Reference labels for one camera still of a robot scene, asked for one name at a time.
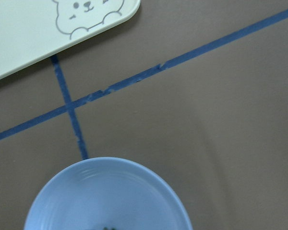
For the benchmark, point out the blue round plate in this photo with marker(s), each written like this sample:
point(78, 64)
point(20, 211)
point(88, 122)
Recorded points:
point(107, 192)

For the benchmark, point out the red strawberry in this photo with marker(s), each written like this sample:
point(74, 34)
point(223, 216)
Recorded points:
point(107, 228)

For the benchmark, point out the cream bear tray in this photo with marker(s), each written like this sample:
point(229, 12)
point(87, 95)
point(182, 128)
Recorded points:
point(33, 30)

